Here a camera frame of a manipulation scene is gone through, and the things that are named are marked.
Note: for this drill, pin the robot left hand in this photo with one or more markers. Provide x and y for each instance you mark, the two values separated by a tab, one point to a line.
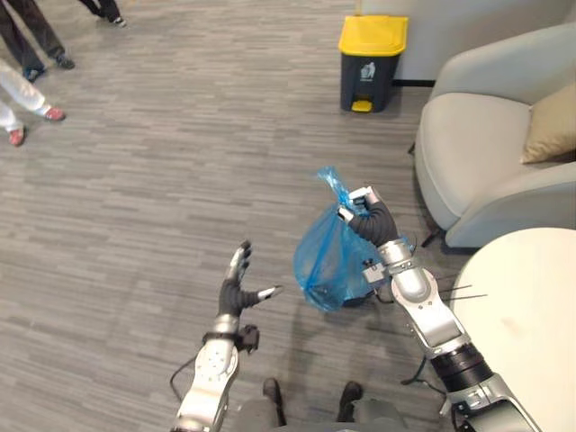
230	297

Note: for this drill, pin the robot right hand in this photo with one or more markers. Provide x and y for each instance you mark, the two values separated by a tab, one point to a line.
378	225

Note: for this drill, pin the blue plastic rubbish bag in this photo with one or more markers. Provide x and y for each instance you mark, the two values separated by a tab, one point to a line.
324	261

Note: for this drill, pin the robot left arm silver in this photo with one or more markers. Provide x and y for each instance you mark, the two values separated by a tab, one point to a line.
211	373

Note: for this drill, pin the robot right arm silver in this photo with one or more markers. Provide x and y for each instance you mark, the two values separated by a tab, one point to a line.
427	315

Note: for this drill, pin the large trash can yellow lid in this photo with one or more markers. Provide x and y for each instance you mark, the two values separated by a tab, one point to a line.
366	67

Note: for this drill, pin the light grey armchair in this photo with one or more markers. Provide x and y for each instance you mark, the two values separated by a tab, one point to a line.
472	171

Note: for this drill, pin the robot left dark foot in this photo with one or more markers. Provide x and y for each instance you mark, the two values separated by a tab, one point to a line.
272	398

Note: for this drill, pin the robot dark foot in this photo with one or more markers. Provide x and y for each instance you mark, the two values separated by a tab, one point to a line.
350	398
272	398

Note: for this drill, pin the robot right dark foot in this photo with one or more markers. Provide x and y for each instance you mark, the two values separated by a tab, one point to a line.
350	398

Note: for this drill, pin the robot grey body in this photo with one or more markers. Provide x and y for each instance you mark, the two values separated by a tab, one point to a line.
373	416

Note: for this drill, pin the tan cushion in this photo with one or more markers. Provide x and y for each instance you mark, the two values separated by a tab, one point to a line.
553	126

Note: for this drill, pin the person in white trousers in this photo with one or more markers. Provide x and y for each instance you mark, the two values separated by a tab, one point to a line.
22	96

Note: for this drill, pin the person in dark trousers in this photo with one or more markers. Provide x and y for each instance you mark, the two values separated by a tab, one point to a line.
27	40

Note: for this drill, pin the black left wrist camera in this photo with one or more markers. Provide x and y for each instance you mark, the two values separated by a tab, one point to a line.
250	338

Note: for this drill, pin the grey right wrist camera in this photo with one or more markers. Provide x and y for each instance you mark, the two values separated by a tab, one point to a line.
374	271

